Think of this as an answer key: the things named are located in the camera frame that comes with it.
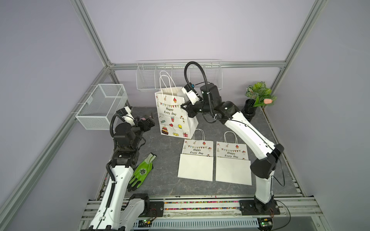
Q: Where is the white party paper bag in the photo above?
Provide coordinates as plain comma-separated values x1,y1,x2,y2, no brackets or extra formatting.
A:
215,131,252,186

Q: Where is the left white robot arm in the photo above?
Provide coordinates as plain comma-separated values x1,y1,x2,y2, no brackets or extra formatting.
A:
88,114,155,231

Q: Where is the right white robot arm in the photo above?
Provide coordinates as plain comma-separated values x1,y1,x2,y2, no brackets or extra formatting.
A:
181,83,284,215

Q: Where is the green work glove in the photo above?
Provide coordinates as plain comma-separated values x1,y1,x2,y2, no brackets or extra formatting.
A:
127,153,157,192

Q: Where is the artificial plant in black vase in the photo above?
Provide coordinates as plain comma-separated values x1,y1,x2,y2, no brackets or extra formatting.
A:
242,81,277,122

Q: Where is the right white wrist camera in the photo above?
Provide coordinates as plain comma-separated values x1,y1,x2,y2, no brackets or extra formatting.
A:
181,85,201,105

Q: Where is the left black corrugated cable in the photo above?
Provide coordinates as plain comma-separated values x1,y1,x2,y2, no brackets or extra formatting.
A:
109,113,122,139

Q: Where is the black corrugated cable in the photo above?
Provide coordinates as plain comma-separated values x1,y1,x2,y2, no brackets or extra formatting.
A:
184,61,215,116
109,113,122,139

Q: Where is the right black corrugated cable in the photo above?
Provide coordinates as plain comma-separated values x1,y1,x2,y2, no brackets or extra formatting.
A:
184,61,215,116

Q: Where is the white wire wall shelf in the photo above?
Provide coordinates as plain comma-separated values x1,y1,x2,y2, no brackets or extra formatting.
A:
136,59,223,91

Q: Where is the white wire basket on left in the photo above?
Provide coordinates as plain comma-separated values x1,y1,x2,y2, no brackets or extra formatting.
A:
75,84,128,131

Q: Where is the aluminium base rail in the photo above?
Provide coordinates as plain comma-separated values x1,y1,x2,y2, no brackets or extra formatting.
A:
77,195,330,231

